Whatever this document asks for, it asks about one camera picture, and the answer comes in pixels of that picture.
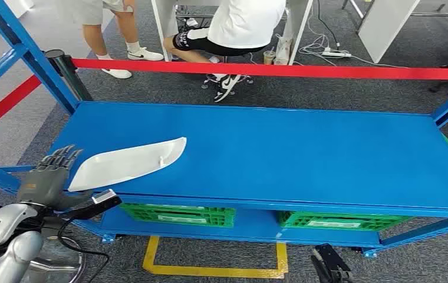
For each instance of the blue metal shelf rack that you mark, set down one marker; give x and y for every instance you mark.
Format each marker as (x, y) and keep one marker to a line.
(286, 156)

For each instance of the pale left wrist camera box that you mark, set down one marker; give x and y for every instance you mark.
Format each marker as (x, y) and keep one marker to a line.
(105, 196)

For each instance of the black barrier post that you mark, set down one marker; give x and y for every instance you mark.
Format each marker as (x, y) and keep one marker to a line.
(66, 70)

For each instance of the standing person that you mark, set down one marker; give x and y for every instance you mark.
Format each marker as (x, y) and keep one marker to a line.
(91, 39)

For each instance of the drink cup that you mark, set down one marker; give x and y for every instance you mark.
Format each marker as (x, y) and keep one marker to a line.
(269, 58)

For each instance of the white curved car body part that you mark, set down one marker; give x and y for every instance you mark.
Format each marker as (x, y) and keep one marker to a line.
(122, 164)

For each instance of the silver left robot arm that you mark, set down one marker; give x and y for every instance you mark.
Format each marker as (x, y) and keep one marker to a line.
(5, 230)

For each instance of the white bag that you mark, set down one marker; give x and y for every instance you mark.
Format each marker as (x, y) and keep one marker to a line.
(283, 50)

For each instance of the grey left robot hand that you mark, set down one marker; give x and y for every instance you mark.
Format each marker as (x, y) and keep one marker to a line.
(42, 187)

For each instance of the black robot foot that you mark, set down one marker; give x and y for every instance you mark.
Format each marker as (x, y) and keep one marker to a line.
(331, 261)

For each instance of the long red barrier belt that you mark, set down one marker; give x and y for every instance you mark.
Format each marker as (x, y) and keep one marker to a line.
(247, 69)

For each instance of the white power strip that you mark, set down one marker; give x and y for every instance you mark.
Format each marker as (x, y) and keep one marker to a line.
(333, 53)

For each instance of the short red barrier belt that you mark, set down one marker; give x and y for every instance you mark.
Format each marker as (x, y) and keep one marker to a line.
(5, 105)

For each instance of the sitting person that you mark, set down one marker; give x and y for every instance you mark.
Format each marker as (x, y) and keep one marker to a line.
(243, 23)

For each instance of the white panel desk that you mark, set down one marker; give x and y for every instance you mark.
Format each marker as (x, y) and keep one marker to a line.
(384, 27)

